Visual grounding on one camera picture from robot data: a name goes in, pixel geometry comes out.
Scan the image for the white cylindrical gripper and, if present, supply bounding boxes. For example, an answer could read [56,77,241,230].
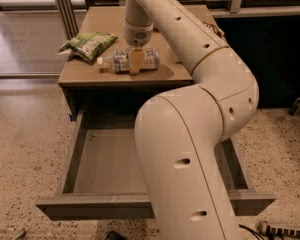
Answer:
[123,20,153,75]

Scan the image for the blue label plastic bottle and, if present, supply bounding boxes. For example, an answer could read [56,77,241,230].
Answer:
[97,48,160,74]

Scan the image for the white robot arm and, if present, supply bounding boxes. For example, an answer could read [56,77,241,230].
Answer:
[126,0,259,240]

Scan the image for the open grey top drawer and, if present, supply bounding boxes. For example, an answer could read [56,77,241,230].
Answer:
[36,109,275,221]

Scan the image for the grey side table cabinet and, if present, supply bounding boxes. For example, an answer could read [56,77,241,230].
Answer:
[58,6,193,118]

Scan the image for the green chip bag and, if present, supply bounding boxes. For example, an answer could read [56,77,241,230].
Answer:
[58,31,118,63]

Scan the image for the yellow brown chip bag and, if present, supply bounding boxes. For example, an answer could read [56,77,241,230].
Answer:
[203,22,225,38]

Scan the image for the black object on floor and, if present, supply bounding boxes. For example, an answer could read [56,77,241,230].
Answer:
[105,231,127,240]

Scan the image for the metal rod on floor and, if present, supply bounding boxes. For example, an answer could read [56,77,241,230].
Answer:
[11,229,26,240]

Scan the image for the white power strip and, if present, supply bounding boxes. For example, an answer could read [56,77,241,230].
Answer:
[258,221,300,238]

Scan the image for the metal railing post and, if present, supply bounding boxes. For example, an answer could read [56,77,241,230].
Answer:
[55,0,78,39]

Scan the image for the black cable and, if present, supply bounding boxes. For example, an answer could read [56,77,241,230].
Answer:
[239,223,268,240]

